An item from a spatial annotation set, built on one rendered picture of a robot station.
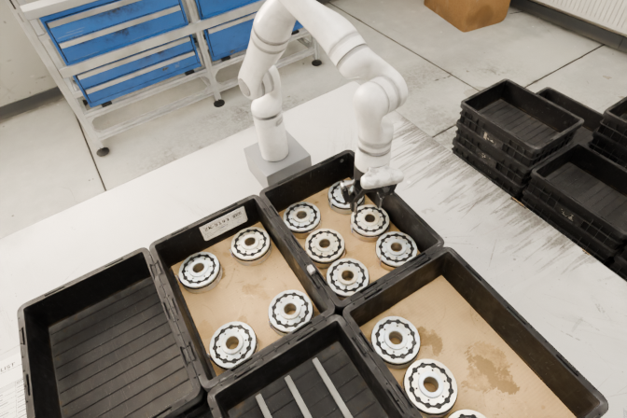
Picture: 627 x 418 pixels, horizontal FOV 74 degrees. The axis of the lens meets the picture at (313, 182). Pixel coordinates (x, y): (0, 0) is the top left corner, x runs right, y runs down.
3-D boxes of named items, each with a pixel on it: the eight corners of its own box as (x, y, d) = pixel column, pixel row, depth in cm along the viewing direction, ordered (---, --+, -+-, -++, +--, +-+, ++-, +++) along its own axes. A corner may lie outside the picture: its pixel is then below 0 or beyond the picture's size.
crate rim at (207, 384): (150, 249, 104) (146, 243, 102) (257, 198, 113) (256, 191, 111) (207, 397, 80) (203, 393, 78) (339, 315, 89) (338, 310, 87)
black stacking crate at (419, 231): (264, 219, 120) (257, 193, 112) (350, 176, 129) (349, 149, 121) (341, 333, 96) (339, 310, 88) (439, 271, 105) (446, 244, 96)
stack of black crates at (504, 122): (443, 173, 217) (458, 102, 184) (484, 148, 227) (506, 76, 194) (506, 222, 193) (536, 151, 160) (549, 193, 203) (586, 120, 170)
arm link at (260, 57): (243, 21, 97) (275, 7, 101) (231, 84, 122) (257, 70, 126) (267, 51, 96) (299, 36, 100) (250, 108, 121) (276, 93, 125)
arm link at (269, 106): (261, 51, 121) (271, 101, 133) (234, 65, 117) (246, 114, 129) (282, 62, 116) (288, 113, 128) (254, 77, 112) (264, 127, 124)
